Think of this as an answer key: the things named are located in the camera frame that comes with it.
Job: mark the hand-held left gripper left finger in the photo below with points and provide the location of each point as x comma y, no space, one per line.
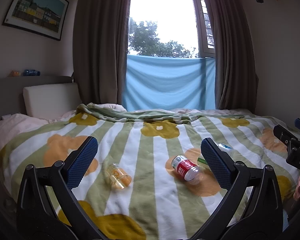
82,163

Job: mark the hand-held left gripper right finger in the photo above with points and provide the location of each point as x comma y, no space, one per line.
215,165

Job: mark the orange cap clear bottle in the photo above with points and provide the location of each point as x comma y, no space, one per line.
118,176

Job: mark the small green object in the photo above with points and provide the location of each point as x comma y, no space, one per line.
201,160

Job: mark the blue label plastic bottle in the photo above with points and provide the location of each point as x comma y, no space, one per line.
225,147

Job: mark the red label plastic bottle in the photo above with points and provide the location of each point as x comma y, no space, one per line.
187,171

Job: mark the striped flower print blanket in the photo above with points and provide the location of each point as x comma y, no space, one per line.
145,155

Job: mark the white cushion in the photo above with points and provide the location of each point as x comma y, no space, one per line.
51,100

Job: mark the white quilt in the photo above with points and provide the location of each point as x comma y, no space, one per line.
20,127

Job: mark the light blue cloth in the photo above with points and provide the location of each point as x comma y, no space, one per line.
168,83

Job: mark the brown curtain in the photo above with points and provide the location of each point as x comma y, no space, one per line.
101,42
233,50

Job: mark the grey bed headboard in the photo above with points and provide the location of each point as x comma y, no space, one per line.
7,97

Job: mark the blue toy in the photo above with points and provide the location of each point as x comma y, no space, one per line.
31,72

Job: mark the orange toy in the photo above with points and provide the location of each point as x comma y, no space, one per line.
15,73

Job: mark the window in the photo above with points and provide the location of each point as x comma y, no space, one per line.
165,17

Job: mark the framed picture of houses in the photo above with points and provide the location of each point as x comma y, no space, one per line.
37,8

